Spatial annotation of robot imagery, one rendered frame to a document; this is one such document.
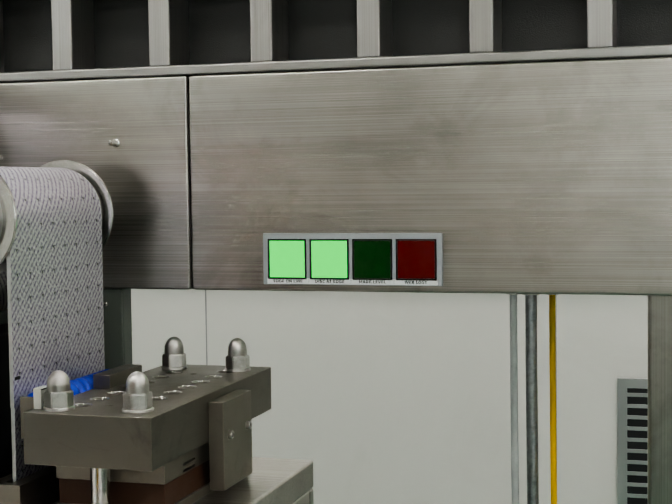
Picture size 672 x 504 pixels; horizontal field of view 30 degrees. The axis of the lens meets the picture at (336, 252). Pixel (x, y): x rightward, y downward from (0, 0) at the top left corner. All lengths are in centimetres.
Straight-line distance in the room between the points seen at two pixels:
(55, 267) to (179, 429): 28
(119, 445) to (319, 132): 53
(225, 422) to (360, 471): 266
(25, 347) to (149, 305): 283
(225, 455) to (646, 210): 61
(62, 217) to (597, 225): 68
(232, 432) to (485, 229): 42
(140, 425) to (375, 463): 281
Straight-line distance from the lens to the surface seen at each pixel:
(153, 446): 142
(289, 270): 171
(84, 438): 145
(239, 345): 174
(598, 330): 399
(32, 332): 157
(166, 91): 178
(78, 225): 167
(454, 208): 166
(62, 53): 187
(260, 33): 175
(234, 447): 160
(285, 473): 171
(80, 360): 168
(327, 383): 418
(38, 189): 160
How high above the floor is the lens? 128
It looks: 3 degrees down
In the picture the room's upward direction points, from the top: 1 degrees counter-clockwise
